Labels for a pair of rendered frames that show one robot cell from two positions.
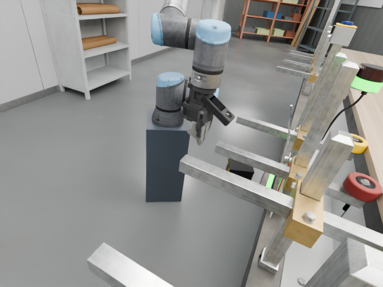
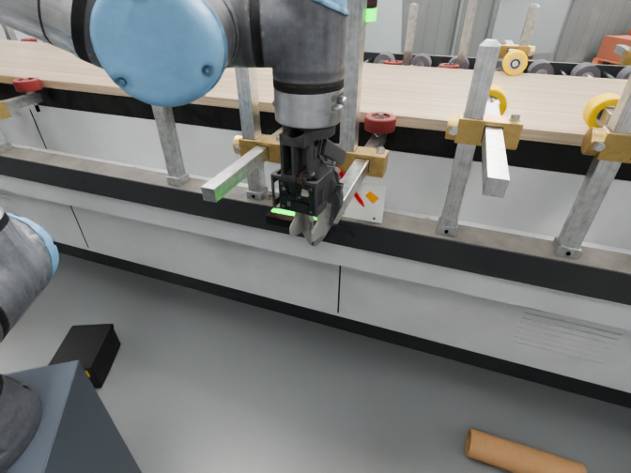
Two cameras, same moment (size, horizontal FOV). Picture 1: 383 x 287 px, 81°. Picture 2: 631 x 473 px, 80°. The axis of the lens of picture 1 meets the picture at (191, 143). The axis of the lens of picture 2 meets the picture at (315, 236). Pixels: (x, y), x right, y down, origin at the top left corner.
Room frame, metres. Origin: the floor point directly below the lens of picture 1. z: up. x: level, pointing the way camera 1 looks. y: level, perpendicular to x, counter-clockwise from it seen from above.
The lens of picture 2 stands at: (0.67, 0.49, 1.19)
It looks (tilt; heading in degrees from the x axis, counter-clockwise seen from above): 34 degrees down; 267
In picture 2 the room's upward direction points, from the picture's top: straight up
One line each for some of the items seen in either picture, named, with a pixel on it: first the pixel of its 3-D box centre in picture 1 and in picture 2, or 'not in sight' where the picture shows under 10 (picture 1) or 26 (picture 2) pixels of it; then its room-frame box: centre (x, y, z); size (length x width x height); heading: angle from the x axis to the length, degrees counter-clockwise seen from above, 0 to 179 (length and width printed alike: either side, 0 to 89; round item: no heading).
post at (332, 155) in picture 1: (290, 224); (461, 165); (0.33, -0.24, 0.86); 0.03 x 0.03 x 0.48; 68
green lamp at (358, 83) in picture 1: (366, 82); (361, 14); (0.54, -0.38, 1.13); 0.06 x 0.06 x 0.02
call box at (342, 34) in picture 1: (341, 35); not in sight; (1.03, -0.53, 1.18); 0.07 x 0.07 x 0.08; 68
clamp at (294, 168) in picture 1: (297, 173); (357, 160); (0.54, -0.33, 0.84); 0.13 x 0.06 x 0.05; 158
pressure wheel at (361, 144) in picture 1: (347, 151); not in sight; (0.70, -0.56, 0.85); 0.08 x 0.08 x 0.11
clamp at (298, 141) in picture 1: (302, 137); (260, 147); (0.77, -0.43, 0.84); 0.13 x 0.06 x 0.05; 158
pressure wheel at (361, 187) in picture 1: (354, 195); (378, 136); (0.47, -0.46, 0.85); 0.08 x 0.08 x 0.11
